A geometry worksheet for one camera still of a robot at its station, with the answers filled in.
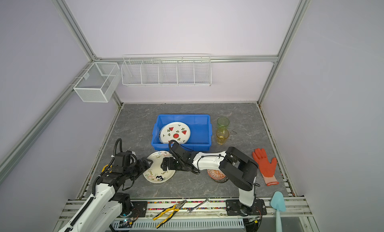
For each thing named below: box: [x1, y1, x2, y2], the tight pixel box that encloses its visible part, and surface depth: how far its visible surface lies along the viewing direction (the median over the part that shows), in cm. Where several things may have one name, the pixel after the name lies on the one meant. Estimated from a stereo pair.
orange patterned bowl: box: [207, 169, 229, 184], surface depth 78 cm
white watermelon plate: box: [159, 121, 191, 144], surface depth 102 cm
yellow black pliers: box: [152, 199, 187, 229], surface depth 74 cm
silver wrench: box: [187, 197, 210, 215], surface depth 77 cm
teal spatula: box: [270, 191, 286, 232], surface depth 77 cm
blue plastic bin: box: [151, 114, 213, 151], surface depth 101 cm
